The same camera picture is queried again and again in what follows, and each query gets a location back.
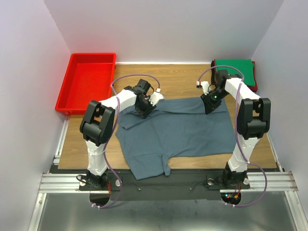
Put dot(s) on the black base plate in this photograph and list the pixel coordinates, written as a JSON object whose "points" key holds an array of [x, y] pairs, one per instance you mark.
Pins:
{"points": [[179, 185]]}

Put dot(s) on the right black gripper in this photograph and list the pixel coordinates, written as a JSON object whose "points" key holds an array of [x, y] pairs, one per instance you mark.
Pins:
{"points": [[209, 105]]}

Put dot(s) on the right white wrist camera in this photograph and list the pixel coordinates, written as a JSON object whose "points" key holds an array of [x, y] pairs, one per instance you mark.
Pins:
{"points": [[204, 86]]}

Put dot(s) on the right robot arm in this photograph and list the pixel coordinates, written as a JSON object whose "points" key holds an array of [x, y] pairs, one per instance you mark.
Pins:
{"points": [[252, 119]]}

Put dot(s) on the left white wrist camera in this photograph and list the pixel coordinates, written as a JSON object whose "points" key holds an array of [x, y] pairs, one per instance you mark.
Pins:
{"points": [[155, 98]]}

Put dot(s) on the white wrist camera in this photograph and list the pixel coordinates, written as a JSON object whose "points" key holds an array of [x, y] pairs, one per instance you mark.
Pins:
{"points": [[204, 86], [155, 98]]}

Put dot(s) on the aluminium rail frame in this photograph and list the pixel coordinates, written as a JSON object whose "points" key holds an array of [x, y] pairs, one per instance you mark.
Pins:
{"points": [[277, 182]]}

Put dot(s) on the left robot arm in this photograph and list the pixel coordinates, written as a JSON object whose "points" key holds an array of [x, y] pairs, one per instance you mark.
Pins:
{"points": [[99, 123]]}

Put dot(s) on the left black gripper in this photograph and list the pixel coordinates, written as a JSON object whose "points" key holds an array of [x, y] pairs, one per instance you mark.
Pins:
{"points": [[144, 113]]}

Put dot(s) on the red plastic bin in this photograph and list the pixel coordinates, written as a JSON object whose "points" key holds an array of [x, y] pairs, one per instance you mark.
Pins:
{"points": [[88, 77]]}

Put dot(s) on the blue-grey t-shirt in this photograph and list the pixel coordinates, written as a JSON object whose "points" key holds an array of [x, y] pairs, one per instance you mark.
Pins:
{"points": [[175, 128]]}

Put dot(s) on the green folded t-shirt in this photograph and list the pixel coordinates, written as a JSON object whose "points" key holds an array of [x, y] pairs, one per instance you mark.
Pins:
{"points": [[230, 70]]}

